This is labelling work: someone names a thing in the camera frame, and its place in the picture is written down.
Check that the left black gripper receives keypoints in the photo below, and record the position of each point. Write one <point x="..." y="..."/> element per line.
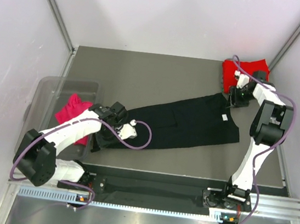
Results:
<point x="115" y="137"/>

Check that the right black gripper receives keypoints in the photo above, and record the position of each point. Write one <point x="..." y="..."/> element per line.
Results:
<point x="233" y="100"/>

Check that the black t shirt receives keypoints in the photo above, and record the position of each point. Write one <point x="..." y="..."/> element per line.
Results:
<point x="200" y="121"/>

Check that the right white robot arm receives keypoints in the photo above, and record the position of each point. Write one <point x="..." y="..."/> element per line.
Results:
<point x="268" y="130"/>

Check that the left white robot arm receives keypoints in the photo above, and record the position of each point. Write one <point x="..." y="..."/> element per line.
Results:
<point x="36" y="158"/>

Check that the magenta t shirt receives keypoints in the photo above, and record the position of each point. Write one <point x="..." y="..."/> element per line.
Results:
<point x="73" y="108"/>

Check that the clear plastic bin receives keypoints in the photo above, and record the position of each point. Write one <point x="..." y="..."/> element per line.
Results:
<point x="52" y="94"/>

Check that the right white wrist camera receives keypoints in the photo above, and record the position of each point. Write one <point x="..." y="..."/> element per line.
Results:
<point x="242" y="79"/>

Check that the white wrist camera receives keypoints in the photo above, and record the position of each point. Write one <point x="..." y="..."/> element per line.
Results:
<point x="242" y="79"/>
<point x="128" y="131"/>

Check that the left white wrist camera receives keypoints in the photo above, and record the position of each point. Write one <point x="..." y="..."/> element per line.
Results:
<point x="128" y="131"/>

